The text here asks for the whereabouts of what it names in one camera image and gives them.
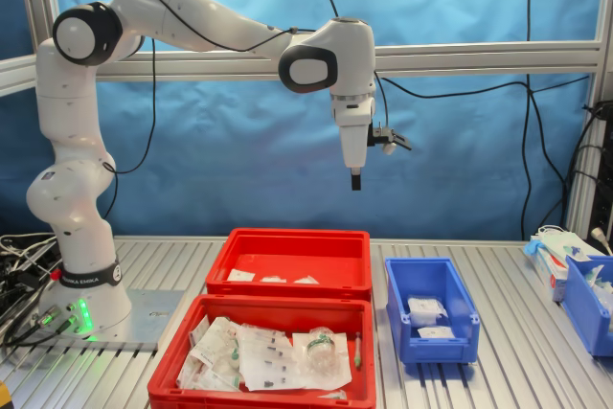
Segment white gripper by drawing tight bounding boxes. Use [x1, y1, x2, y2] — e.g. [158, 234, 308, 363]
[338, 122, 371, 192]

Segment white cardboard mask box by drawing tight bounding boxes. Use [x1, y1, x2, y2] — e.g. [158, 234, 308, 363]
[530, 245, 576, 304]

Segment red plastic crate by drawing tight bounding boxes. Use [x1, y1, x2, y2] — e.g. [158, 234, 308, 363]
[147, 292, 378, 409]
[205, 227, 374, 303]

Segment blue backdrop cloth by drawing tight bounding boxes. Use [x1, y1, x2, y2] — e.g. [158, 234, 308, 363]
[0, 0, 613, 243]

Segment flat printed bandage pack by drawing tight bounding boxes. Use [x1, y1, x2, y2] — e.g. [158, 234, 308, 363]
[416, 326, 455, 341]

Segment clear pack with green filter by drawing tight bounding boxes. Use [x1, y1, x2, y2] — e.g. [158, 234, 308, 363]
[290, 326, 354, 390]

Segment clear syringe pack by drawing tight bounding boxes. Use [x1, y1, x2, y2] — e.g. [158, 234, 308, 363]
[238, 341, 301, 372]
[238, 322, 294, 348]
[238, 365, 307, 392]

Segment blue plastic bin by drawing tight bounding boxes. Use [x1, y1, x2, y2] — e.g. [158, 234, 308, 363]
[384, 257, 482, 366]
[560, 254, 613, 358]

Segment light blue face masks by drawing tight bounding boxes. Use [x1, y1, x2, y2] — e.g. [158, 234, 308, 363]
[524, 224, 593, 261]

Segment white printed paper pack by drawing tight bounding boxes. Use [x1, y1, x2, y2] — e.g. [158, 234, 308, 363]
[190, 315, 240, 362]

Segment white power plug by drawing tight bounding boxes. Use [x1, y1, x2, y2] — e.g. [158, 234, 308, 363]
[591, 227, 613, 255]

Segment clear tubing pack green tag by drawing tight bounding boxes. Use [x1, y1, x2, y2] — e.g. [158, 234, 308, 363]
[175, 355, 243, 392]

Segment black equipment rack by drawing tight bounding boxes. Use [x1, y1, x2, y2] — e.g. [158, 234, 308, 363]
[591, 100, 613, 238]

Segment white packs with green print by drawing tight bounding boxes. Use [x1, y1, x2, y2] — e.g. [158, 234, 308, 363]
[581, 264, 613, 307]

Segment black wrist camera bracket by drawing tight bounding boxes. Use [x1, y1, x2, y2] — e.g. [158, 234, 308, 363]
[367, 120, 413, 155]

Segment black cable across backdrop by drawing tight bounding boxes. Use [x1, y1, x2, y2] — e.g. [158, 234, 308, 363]
[308, 0, 591, 99]

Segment long aluminium frame beam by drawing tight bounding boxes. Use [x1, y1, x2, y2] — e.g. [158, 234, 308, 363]
[57, 38, 603, 83]

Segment black curved hanging cable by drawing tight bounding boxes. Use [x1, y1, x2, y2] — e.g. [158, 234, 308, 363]
[528, 87, 570, 238]

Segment black camera cable on arm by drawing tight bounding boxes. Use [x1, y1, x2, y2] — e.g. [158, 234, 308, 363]
[102, 0, 390, 221]

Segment black cable by rack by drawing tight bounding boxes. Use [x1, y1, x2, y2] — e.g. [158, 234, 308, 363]
[567, 102, 613, 199]

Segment aluminium frame post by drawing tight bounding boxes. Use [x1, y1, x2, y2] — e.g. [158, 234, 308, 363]
[564, 0, 613, 240]

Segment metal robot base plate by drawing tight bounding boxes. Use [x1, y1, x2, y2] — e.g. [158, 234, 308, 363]
[88, 287, 189, 353]

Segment black cable with metal plug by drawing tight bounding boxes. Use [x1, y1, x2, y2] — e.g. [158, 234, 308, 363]
[0, 307, 63, 351]

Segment white cable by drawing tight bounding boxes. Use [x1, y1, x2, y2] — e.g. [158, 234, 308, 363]
[0, 235, 57, 260]

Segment short aluminium frame beam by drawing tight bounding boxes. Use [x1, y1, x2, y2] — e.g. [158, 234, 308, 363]
[0, 55, 42, 97]

